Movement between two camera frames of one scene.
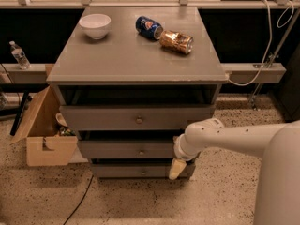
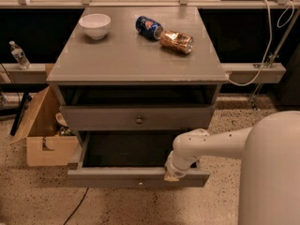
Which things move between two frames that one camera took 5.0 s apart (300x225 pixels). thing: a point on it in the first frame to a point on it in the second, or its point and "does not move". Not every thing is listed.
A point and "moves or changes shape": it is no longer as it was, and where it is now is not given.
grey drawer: x=127 y=149 moves or changes shape
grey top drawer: x=135 y=117 does not move
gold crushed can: x=177 y=41 does not move
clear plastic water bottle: x=21 y=56 does not move
